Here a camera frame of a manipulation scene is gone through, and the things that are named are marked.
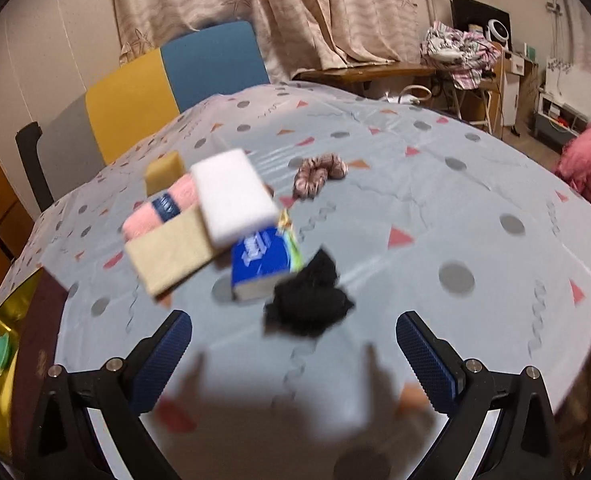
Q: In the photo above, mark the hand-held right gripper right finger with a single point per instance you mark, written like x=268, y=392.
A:
x=425, y=360

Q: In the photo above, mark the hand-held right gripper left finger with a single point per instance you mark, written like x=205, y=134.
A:
x=161, y=360

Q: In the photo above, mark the beige cloth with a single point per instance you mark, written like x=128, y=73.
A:
x=170, y=260

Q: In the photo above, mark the gold tray box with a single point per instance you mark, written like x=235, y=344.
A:
x=35, y=340

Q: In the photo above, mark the black fluffy scrunchie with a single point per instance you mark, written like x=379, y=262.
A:
x=305, y=300

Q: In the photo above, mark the blue tissue packet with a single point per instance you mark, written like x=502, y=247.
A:
x=258, y=260

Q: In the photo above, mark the pink yarn skein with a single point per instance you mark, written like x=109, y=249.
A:
x=140, y=222

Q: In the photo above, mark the white foam sponge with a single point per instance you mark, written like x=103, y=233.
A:
x=230, y=200

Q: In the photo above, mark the patterned light blue tablecloth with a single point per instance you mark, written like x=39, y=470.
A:
x=425, y=200

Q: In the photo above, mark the green and white bottle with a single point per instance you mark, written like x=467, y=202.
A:
x=0, y=352

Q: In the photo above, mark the small yellow sponge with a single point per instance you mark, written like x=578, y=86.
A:
x=163, y=172

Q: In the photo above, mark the pink striped scrunchie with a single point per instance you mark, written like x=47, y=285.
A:
x=320, y=172

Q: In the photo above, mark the grey yellow blue chair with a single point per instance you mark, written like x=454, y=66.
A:
x=125, y=105

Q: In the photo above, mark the white shelf unit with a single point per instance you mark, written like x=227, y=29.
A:
x=560, y=110

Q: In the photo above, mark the white small cabinet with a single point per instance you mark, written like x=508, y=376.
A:
x=515, y=85

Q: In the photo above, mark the wooden desk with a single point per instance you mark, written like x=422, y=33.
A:
x=365, y=72

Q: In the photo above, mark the pile of patterned clothes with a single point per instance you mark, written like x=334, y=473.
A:
x=455, y=50

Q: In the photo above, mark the black monitor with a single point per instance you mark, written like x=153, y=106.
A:
x=475, y=12

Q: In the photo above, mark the beige patterned curtain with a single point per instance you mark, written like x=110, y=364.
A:
x=285, y=15

